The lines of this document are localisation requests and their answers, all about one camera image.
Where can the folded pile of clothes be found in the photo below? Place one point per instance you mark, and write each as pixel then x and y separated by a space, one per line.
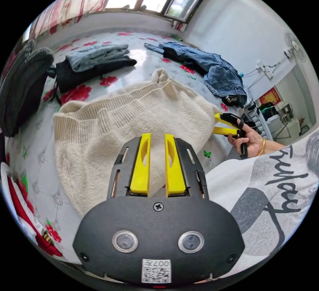
pixel 92 64

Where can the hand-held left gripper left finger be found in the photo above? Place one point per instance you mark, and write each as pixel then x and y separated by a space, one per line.
pixel 140 171

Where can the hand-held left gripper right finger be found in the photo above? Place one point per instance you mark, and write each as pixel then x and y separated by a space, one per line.
pixel 175 174

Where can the person's right hand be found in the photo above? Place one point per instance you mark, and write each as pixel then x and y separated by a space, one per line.
pixel 253 143

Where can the dark grey fleece garment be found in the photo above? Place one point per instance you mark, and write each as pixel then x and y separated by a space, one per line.
pixel 22 84

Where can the person's right forearm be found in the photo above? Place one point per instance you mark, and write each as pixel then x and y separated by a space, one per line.
pixel 273 146

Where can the heaped pile of denim clothes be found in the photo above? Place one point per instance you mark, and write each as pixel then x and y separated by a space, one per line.
pixel 219 77

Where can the red and white cloth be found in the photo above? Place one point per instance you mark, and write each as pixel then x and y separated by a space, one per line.
pixel 22 209

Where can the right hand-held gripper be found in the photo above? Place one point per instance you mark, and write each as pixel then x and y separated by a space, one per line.
pixel 243 146

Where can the person's body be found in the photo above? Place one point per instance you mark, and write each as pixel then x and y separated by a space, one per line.
pixel 249 181

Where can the beige sweater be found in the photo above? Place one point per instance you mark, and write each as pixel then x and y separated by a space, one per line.
pixel 129 126

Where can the white wall fan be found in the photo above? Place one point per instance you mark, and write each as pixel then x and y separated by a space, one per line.
pixel 295 46

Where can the bed with floral sheet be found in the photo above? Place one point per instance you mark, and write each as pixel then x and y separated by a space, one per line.
pixel 147 57

